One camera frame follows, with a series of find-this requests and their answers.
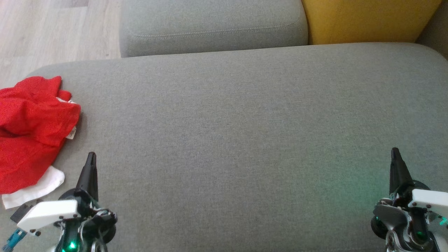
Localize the large yellow sofa back cushion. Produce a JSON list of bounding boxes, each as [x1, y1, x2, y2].
[[301, 0, 442, 45]]

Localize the left arm cable teal connector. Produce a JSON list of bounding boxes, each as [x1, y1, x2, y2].
[[0, 229, 27, 252]]

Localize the red shorts with white stripe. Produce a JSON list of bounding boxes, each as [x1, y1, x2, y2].
[[0, 76, 82, 147]]

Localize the large grey sofa chaise cushion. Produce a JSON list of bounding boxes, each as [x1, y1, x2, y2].
[[0, 43, 448, 252]]

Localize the grey sofa side cushion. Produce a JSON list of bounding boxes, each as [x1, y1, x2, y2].
[[416, 0, 448, 60]]

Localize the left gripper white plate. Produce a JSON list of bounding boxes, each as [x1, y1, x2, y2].
[[17, 152, 118, 252]]

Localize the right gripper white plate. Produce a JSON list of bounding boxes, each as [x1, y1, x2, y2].
[[371, 147, 448, 252]]

